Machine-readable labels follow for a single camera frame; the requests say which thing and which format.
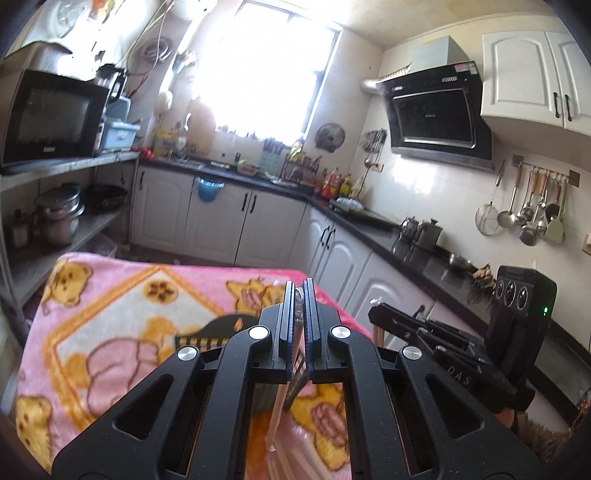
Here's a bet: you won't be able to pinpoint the hanging utensil rack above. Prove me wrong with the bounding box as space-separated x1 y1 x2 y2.
360 129 387 167

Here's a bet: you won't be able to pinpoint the cardboard box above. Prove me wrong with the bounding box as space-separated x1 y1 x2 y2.
4 41 75 75

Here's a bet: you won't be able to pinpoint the black microwave oven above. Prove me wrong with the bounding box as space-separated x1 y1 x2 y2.
0 69 112 169

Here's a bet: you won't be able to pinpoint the grey metal kettle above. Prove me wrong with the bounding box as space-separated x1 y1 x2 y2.
416 219 444 252

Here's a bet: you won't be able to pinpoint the grey shelf rack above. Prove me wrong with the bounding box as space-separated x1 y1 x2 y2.
0 150 141 315

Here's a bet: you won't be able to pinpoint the pile of garlic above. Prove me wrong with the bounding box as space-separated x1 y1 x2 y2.
471 264 497 289

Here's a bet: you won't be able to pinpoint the small steel pot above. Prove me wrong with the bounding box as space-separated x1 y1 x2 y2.
9 210 31 250

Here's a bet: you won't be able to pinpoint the black range hood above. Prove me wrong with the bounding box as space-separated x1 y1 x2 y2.
376 62 495 174

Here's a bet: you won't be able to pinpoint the black blender jug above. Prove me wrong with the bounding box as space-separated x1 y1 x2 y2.
95 64 127 100

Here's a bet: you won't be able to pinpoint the wire skimmer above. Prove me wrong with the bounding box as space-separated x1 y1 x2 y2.
475 161 507 237

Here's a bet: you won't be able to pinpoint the black spice rack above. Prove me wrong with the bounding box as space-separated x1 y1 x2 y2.
281 152 324 185

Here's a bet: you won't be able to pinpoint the black wok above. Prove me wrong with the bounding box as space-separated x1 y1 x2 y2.
85 184 130 213

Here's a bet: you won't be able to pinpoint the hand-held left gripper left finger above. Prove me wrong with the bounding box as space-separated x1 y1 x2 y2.
51 281 298 480

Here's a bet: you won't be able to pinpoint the pink cartoon printed blanket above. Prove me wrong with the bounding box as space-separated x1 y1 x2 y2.
14 251 384 480

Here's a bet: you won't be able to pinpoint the kitchen window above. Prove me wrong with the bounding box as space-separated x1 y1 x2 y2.
185 0 342 144

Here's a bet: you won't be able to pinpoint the coiled white hose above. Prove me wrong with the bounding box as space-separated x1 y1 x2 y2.
141 39 174 63

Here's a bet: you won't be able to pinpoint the printed wall cloth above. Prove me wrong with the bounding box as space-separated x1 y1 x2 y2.
28 0 139 56

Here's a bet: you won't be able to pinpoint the white kitchen base cabinets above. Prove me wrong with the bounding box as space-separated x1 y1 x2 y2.
131 159 490 352

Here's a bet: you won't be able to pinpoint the blue plastic storage box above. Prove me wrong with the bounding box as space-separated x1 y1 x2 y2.
99 121 141 153

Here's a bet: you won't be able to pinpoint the cluster of condiment bottles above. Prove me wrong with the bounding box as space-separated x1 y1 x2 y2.
318 168 365 201

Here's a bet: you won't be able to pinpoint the pale blue container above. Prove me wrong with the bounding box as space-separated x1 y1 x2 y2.
105 97 132 125

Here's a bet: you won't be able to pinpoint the white wall cabinet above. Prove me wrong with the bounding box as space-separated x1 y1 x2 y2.
480 30 591 134

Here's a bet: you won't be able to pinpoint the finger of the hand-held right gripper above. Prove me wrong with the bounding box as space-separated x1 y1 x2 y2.
368 302 485 354

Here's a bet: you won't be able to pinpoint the teal knife block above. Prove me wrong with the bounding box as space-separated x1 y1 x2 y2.
259 138 284 174

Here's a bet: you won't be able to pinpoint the bamboo chopstick pair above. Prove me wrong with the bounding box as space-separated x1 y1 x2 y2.
265 282 308 480

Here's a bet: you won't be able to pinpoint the row of hanging kitchen utensils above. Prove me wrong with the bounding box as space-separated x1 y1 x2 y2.
498 159 568 247

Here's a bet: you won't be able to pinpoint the silver exhaust duct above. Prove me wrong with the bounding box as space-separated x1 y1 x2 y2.
360 69 411 93

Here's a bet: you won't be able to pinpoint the wall utensil rail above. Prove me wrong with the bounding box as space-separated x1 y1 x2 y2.
512 156 581 188

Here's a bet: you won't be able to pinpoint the wooden cutting board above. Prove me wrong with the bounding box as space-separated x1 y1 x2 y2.
187 99 217 155

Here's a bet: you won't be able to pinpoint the blue hanging bin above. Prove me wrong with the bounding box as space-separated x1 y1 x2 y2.
194 175 226 204

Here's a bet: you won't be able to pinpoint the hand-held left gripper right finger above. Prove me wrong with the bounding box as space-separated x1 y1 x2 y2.
302 278 542 480

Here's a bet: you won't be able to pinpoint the black plastic utensil holder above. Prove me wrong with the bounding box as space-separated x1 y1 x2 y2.
174 313 262 358

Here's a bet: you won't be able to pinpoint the stack of steel pots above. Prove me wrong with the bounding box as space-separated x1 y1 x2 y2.
34 182 86 247

